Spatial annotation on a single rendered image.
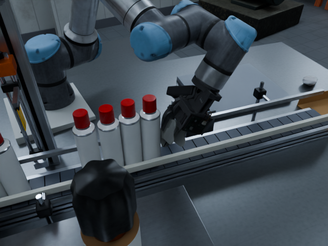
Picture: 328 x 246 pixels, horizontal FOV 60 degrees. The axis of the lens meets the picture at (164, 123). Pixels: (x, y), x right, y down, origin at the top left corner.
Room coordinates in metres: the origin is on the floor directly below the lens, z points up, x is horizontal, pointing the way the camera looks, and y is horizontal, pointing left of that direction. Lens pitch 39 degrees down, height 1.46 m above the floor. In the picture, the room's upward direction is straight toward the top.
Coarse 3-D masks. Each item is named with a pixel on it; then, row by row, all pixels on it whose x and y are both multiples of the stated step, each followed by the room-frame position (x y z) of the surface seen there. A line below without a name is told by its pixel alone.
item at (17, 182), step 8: (0, 136) 0.44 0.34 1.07; (0, 144) 0.43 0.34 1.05; (8, 144) 0.44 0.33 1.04; (0, 152) 0.42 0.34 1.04; (8, 152) 0.43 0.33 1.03; (0, 160) 0.42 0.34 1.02; (8, 160) 0.42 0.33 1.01; (16, 160) 0.44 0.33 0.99; (0, 168) 0.41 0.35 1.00; (8, 168) 0.42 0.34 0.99; (16, 168) 0.43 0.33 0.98; (0, 176) 0.41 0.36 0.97; (8, 176) 0.42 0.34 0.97; (16, 176) 0.42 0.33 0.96; (24, 176) 0.44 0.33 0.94; (8, 184) 0.41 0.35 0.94; (16, 184) 0.42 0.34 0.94; (24, 184) 0.43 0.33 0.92; (8, 192) 0.41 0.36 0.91; (16, 192) 0.41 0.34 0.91
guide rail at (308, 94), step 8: (288, 96) 0.75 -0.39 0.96; (296, 96) 0.75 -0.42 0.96; (304, 96) 0.76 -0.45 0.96; (256, 104) 0.70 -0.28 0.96; (264, 104) 0.70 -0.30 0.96; (272, 104) 0.72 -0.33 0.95; (224, 112) 0.66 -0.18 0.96; (232, 112) 0.67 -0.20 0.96; (240, 112) 0.68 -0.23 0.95; (40, 152) 0.50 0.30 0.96; (48, 152) 0.50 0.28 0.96; (56, 152) 0.50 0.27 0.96; (64, 152) 0.51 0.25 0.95; (24, 160) 0.48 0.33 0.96; (32, 160) 0.48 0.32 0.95
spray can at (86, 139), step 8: (80, 112) 0.50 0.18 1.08; (80, 120) 0.48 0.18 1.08; (88, 120) 0.49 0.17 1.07; (72, 128) 0.50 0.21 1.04; (80, 128) 0.48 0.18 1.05; (88, 128) 0.49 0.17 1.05; (80, 136) 0.47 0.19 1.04; (88, 136) 0.48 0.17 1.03; (96, 136) 0.50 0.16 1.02; (80, 144) 0.47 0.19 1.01; (88, 144) 0.47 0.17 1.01; (96, 144) 0.49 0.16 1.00; (80, 152) 0.48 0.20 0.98; (88, 152) 0.47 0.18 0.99; (96, 152) 0.48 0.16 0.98; (80, 160) 0.48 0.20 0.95; (88, 160) 0.47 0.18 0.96
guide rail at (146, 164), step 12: (312, 120) 0.69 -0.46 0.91; (324, 120) 0.70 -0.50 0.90; (264, 132) 0.63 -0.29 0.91; (276, 132) 0.64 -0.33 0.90; (216, 144) 0.58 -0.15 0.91; (228, 144) 0.59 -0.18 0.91; (168, 156) 0.53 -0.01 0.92; (180, 156) 0.54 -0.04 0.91; (192, 156) 0.55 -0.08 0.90; (132, 168) 0.49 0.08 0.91; (144, 168) 0.50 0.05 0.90; (24, 192) 0.41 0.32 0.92; (36, 192) 0.41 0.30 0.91; (48, 192) 0.42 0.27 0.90; (0, 204) 0.39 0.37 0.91; (12, 204) 0.39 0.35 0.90
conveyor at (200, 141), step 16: (304, 112) 0.77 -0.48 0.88; (240, 128) 0.69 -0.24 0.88; (256, 128) 0.69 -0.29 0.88; (304, 128) 0.69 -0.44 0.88; (176, 144) 0.61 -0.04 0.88; (192, 144) 0.61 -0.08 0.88; (240, 144) 0.61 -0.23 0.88; (192, 160) 0.55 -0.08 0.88; (48, 176) 0.49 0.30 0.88; (64, 176) 0.49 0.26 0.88; (64, 192) 0.44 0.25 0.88; (0, 208) 0.39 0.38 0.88; (16, 208) 0.40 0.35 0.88
